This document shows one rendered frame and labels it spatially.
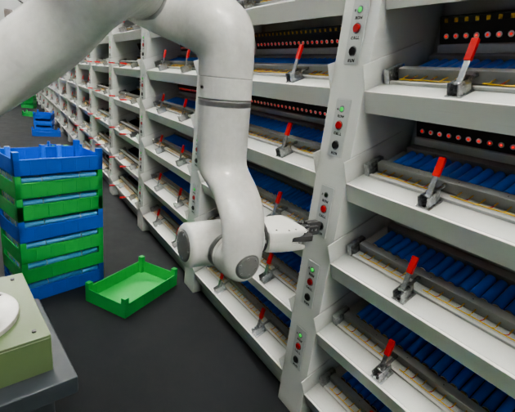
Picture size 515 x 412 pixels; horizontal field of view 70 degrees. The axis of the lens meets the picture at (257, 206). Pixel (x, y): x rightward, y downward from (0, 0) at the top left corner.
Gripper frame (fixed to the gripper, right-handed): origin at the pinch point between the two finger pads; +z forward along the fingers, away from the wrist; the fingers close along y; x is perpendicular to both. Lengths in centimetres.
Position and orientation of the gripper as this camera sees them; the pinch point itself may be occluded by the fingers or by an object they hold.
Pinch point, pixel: (311, 227)
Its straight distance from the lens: 85.8
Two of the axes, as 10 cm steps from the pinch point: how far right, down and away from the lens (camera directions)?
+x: 1.2, -9.5, -3.0
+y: 5.5, 3.2, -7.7
